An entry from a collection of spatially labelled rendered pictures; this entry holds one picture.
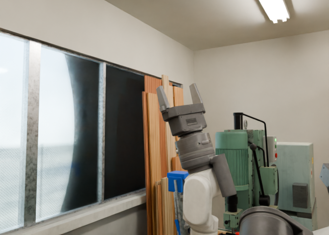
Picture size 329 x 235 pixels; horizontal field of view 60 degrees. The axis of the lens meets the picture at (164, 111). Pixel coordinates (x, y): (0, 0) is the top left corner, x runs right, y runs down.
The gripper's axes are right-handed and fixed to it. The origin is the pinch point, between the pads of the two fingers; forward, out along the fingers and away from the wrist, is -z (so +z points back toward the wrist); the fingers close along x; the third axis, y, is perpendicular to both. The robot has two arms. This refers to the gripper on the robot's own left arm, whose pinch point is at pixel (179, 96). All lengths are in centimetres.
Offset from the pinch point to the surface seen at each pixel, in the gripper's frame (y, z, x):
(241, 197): -67, 43, 77
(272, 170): -54, 33, 93
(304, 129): -141, 15, 284
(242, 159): -52, 22, 70
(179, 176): -143, 24, 91
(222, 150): -57, 15, 64
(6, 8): -120, -107, -18
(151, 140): -194, -16, 105
